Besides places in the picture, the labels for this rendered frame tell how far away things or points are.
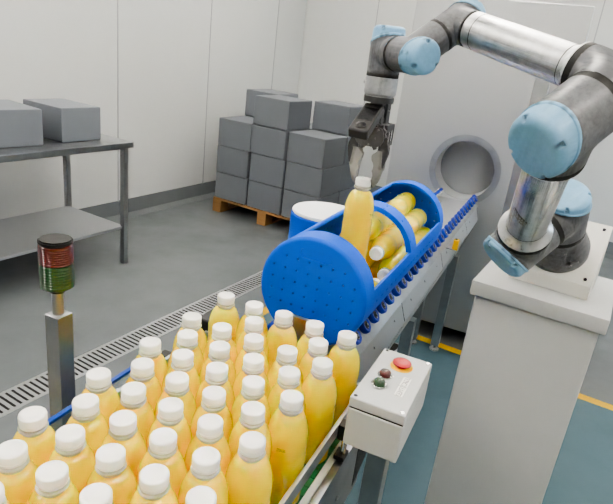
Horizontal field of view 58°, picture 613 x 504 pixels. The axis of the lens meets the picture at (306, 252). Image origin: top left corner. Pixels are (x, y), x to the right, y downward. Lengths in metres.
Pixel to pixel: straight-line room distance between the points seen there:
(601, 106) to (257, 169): 4.47
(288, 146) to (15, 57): 2.21
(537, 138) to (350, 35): 6.14
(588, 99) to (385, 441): 0.65
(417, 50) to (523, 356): 0.80
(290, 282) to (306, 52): 6.08
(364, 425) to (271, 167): 4.31
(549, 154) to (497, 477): 1.02
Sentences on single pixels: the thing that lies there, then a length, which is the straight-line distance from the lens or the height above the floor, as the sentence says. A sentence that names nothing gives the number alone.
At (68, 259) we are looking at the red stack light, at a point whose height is 1.22.
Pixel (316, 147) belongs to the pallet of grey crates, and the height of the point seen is 0.84.
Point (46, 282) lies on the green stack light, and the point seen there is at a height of 1.18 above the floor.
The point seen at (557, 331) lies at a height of 1.08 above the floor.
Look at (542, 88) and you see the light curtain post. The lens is 2.56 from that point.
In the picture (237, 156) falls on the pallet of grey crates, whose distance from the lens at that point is 5.39.
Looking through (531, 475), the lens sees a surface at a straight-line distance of 1.69.
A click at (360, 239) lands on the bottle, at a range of 1.37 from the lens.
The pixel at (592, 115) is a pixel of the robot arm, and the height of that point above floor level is 1.61.
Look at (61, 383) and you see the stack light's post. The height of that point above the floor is 0.95.
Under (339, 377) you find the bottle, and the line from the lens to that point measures 1.17.
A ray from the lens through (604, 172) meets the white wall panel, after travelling 6.33.
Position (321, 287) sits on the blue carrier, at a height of 1.12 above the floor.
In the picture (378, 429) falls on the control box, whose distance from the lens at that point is 1.01.
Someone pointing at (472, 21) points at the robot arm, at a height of 1.74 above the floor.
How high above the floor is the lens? 1.66
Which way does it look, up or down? 20 degrees down
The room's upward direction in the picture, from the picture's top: 7 degrees clockwise
